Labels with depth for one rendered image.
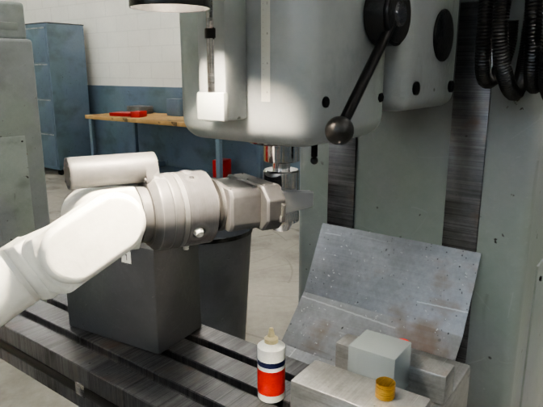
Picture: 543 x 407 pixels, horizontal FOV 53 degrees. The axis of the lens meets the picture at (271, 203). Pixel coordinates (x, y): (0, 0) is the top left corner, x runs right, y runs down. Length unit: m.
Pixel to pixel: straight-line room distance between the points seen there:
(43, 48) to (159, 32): 1.64
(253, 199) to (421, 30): 0.31
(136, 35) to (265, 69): 6.92
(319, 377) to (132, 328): 0.41
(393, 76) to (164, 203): 0.33
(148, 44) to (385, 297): 6.50
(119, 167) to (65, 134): 7.37
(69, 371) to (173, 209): 0.48
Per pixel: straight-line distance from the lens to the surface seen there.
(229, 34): 0.59
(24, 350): 1.12
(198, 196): 0.61
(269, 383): 0.81
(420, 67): 0.76
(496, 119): 0.96
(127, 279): 0.95
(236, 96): 0.59
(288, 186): 0.69
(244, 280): 2.75
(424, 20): 0.77
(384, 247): 1.06
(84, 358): 0.99
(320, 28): 0.58
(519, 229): 0.98
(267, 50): 0.59
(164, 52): 7.09
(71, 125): 8.01
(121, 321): 1.00
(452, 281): 1.01
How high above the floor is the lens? 1.39
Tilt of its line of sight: 14 degrees down
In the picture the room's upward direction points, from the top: straight up
